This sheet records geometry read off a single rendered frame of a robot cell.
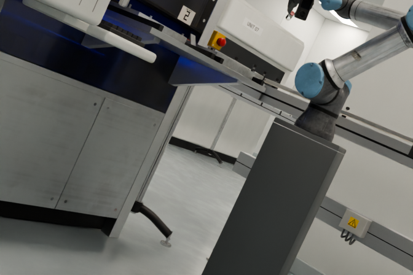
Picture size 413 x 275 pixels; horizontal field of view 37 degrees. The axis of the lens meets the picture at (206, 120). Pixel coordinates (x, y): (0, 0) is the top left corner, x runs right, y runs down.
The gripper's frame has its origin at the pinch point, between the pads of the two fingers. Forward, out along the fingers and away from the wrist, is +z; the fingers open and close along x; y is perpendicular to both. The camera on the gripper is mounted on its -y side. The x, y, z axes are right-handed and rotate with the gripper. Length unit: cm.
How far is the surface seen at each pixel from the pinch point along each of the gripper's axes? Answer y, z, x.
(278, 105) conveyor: 0, 81, -26
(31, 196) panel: -93, 38, 76
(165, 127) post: -44, 51, 32
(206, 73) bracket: -27.7, 20.1, 24.8
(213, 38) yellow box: -3.1, 33.5, 23.5
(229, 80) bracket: -32.0, 11.8, 16.5
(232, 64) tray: -30.8, 0.8, 19.0
